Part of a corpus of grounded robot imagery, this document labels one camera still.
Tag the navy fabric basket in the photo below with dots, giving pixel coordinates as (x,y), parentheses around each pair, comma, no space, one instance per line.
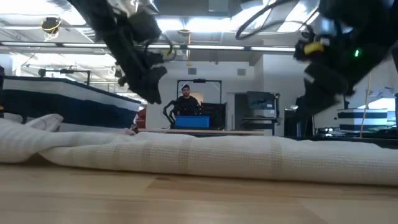
(62,109)

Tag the navy white striped basket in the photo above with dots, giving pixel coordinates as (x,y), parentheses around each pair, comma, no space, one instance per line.
(362,119)

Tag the long ceiling light bar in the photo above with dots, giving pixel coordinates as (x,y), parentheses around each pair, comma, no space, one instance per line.
(217,47)

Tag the red box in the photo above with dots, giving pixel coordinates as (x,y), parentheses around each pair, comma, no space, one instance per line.
(140,118)

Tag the black monitor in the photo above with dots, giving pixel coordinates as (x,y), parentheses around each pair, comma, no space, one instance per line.
(261,101)

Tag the white grey-striped towel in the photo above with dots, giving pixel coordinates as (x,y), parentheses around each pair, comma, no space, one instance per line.
(217,155)

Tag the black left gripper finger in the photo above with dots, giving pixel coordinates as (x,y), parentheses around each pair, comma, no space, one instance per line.
(150,88)

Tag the dark monitor cart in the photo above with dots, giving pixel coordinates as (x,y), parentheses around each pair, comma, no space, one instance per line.
(258,123)

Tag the black station frame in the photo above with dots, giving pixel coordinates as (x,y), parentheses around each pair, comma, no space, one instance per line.
(199,81)

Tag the grey wall vent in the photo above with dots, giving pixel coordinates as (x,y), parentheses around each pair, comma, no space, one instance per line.
(192,71)
(241,72)

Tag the black equipment case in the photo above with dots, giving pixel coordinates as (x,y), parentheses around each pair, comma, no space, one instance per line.
(214,115)

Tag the pale pink towel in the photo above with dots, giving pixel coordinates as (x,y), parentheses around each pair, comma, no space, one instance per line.
(46,122)

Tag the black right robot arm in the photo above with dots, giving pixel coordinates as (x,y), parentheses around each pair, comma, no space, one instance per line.
(385,12)

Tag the round ceiling fixture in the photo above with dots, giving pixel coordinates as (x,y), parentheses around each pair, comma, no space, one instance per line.
(184,31)

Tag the person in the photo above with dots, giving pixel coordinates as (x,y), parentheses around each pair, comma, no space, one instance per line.
(186,102)

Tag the black ceiling camera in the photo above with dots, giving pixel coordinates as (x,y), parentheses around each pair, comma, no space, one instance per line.
(50,26)

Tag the black distant robot arm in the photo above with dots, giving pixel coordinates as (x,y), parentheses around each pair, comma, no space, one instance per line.
(168,112)

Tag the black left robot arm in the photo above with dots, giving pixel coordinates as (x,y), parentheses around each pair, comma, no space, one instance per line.
(102,21)

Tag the black camera gantry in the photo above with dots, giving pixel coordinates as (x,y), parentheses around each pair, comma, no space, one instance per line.
(62,71)

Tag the blue plastic bin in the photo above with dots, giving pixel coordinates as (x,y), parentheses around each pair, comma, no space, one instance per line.
(192,122)

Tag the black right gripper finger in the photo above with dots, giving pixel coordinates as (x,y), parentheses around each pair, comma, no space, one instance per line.
(326,90)

